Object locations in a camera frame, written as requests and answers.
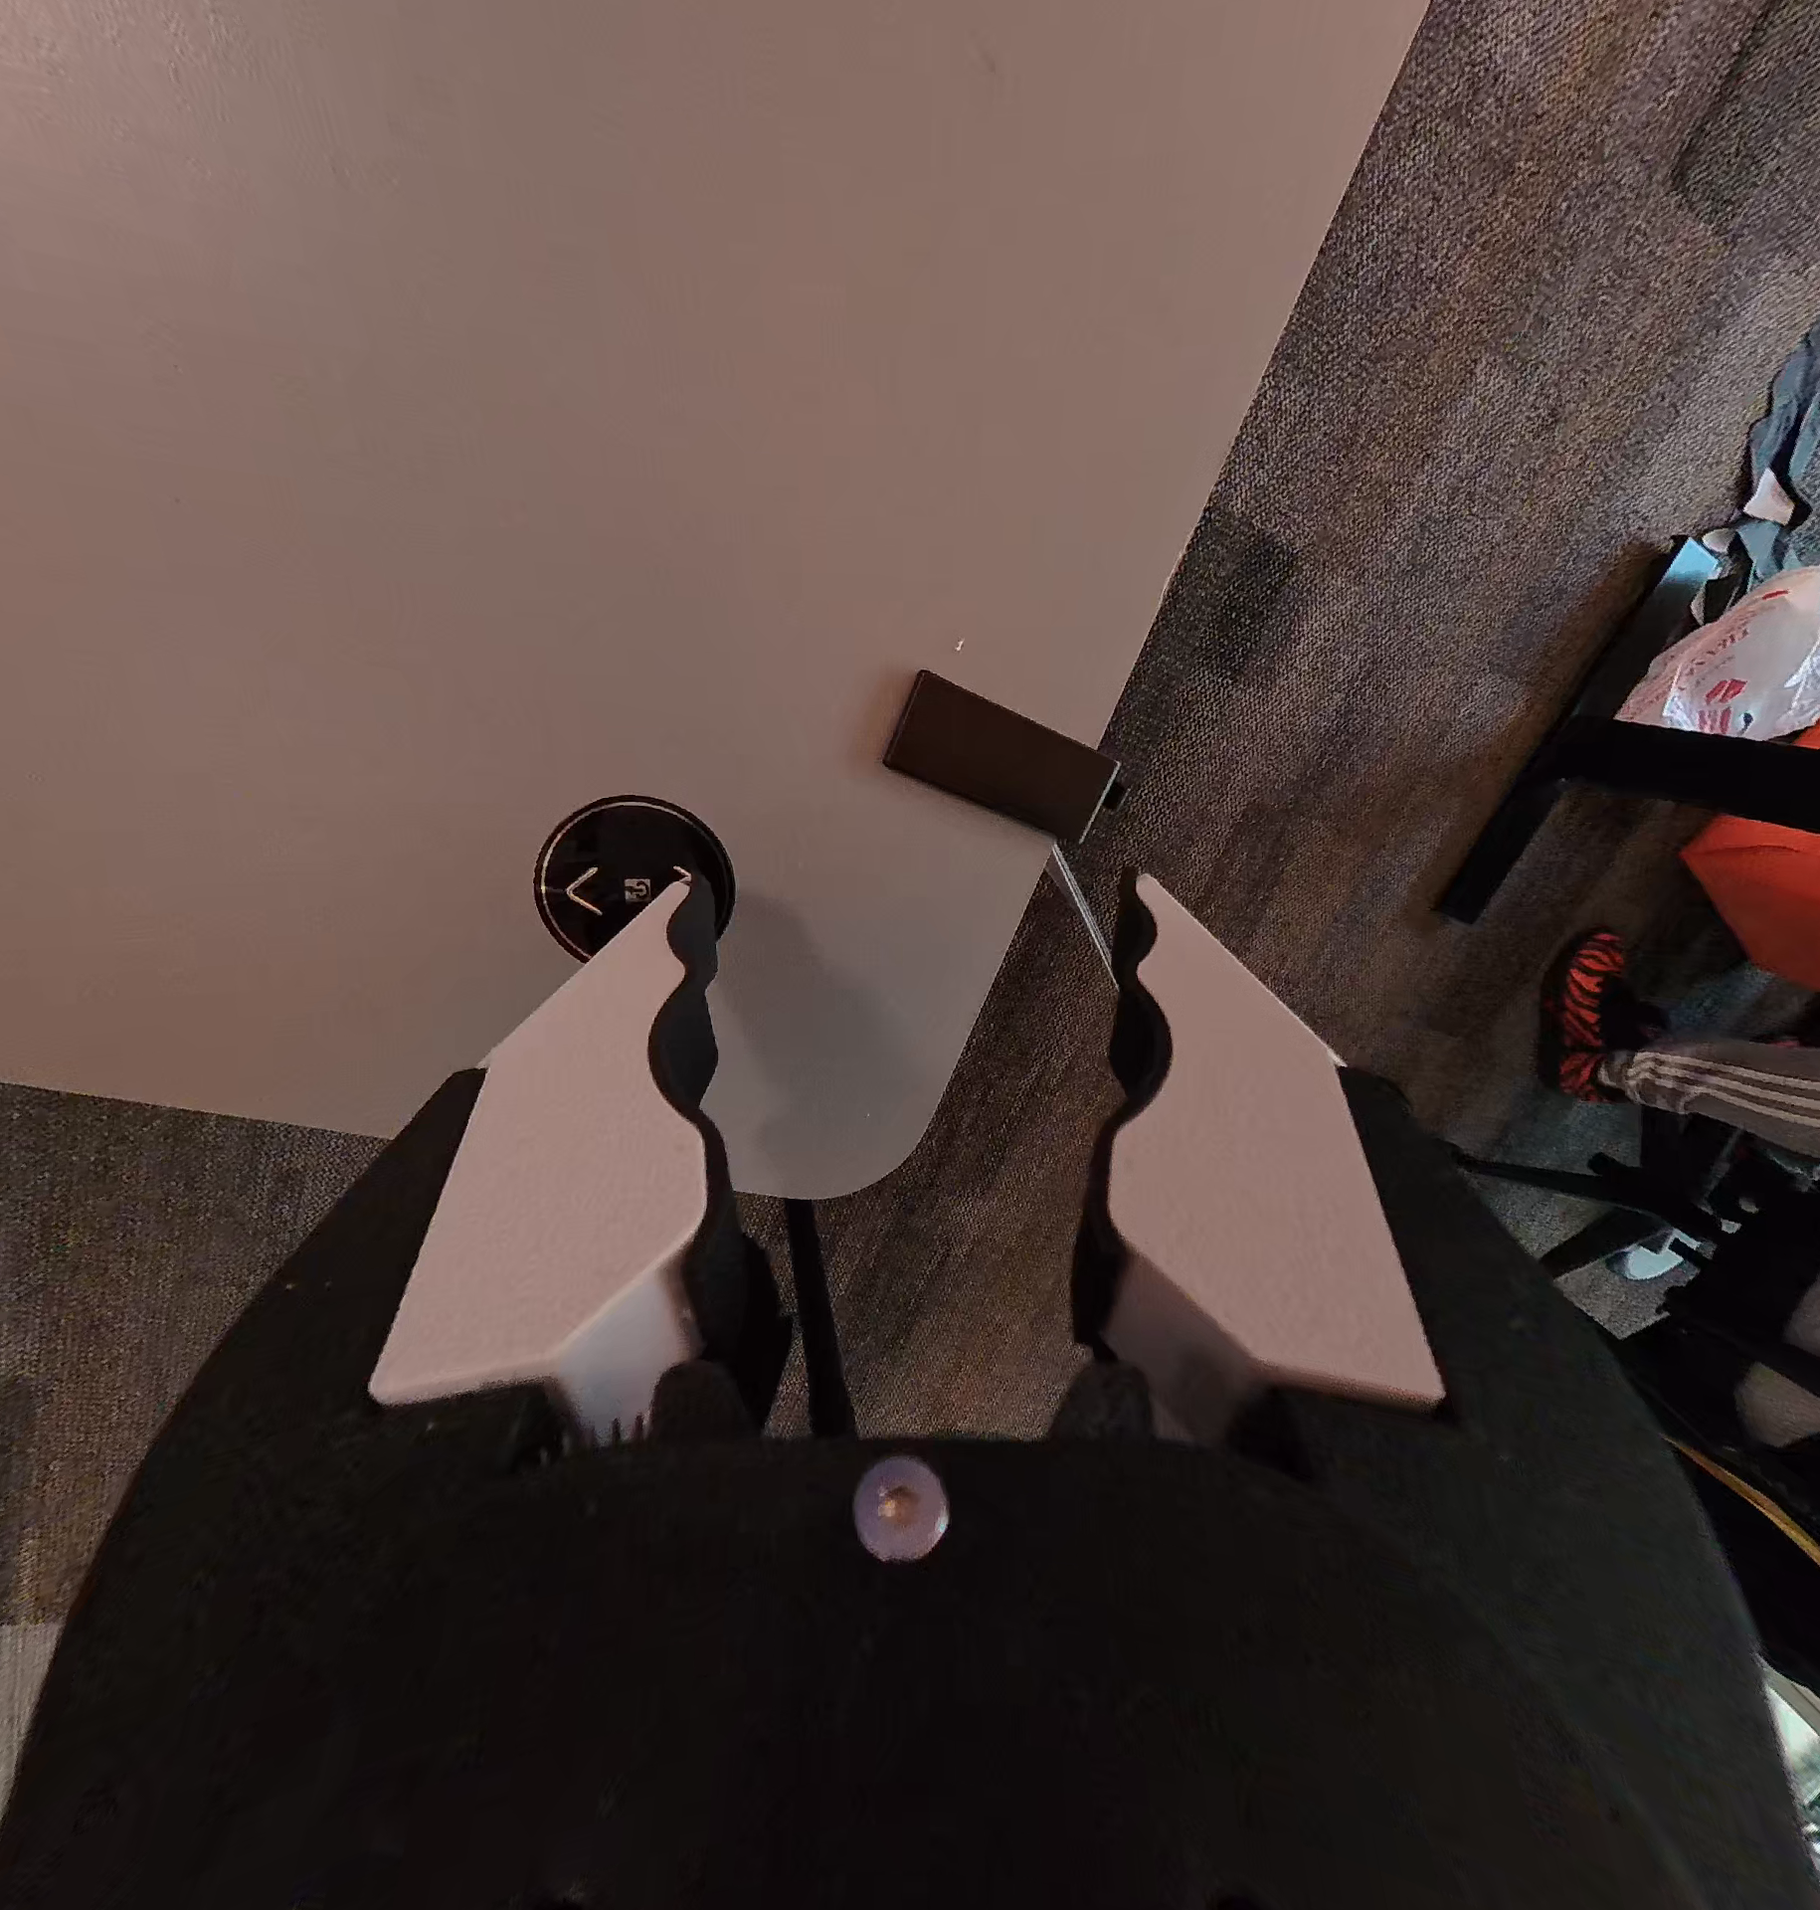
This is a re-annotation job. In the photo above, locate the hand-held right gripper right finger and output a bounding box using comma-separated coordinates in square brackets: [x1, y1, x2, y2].
[1072, 870, 1449, 1447]

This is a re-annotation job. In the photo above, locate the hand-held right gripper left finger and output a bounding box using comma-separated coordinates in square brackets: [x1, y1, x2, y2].
[369, 877, 783, 1447]

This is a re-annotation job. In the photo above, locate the black round desk control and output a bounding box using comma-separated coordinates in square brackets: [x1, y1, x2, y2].
[535, 795, 737, 963]

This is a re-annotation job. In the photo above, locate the black rectangular desk box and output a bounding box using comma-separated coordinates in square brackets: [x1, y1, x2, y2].
[881, 672, 1128, 843]

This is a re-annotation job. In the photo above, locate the orange cushion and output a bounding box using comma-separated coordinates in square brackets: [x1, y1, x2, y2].
[1681, 715, 1820, 1003]

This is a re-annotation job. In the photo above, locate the white plastic bag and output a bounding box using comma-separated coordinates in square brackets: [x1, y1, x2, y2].
[1618, 567, 1820, 743]

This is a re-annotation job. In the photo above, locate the black table frame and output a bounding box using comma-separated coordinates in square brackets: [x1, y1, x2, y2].
[1437, 536, 1820, 927]

